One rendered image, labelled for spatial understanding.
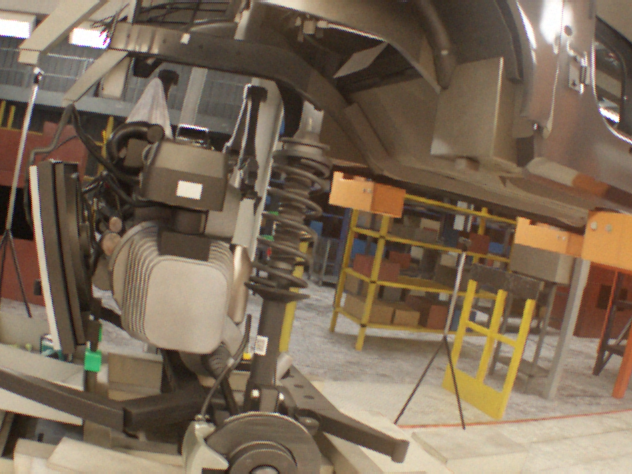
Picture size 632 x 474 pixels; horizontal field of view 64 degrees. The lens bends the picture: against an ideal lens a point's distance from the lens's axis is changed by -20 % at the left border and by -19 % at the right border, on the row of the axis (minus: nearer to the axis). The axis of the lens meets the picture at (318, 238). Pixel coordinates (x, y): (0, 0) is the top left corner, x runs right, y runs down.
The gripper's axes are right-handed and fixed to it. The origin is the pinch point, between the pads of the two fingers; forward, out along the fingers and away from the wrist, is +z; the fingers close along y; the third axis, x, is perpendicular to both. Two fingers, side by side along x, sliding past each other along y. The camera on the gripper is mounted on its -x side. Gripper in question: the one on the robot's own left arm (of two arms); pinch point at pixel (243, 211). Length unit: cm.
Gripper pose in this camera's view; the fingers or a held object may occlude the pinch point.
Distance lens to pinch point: 261.7
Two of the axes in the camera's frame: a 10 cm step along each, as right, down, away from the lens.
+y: 9.2, 1.6, 3.6
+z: 0.1, 9.1, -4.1
